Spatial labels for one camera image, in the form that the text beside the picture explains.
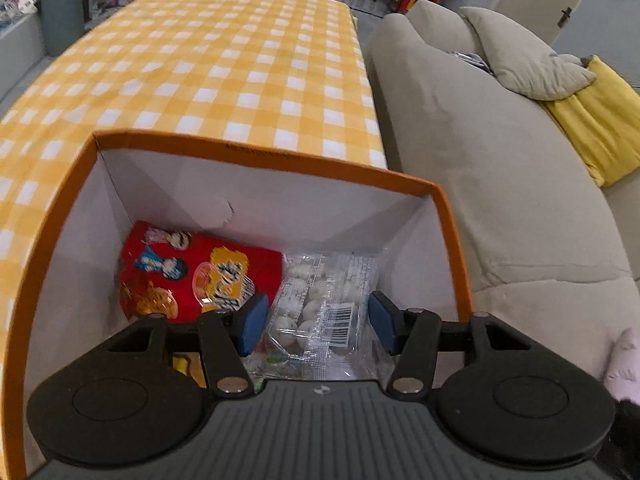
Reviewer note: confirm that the yellow cushion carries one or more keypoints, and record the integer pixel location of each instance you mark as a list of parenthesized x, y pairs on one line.
[(595, 120)]

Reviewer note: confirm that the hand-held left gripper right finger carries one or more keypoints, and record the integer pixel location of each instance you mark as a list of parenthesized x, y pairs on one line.
[(384, 321)]

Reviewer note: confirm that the grey cushion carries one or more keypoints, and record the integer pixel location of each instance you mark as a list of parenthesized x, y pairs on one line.
[(525, 55)]

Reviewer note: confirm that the grey-green trash bin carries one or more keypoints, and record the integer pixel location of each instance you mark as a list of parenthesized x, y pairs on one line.
[(62, 15)]

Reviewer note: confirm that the pink fluffy garment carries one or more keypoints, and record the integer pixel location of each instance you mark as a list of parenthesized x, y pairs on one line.
[(625, 370)]

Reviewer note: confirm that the dark cloth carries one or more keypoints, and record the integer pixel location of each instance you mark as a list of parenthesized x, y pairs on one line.
[(627, 440)]

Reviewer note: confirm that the red cartoon snack packet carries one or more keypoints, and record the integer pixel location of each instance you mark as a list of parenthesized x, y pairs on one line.
[(190, 265)]

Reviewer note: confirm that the orange cardboard box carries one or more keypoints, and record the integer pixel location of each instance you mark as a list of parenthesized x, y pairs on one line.
[(300, 200)]

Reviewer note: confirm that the yellow checkered tablecloth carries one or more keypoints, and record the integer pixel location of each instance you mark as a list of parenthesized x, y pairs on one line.
[(200, 60)]

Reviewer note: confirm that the white cap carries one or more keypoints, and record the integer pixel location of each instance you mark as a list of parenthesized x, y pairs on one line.
[(30, 1)]

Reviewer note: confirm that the clear packet of white balls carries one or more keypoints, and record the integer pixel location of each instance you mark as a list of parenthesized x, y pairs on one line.
[(310, 300)]

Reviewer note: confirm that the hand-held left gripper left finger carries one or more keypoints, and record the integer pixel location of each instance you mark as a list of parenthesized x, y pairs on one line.
[(252, 322)]

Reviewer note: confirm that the beige sofa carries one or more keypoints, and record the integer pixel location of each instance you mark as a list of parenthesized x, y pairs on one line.
[(475, 135)]

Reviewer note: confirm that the white low cabinet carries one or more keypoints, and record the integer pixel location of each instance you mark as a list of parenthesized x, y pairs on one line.
[(20, 50)]

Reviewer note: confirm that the printed booklet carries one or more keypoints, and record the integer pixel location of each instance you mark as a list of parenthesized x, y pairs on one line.
[(469, 59)]

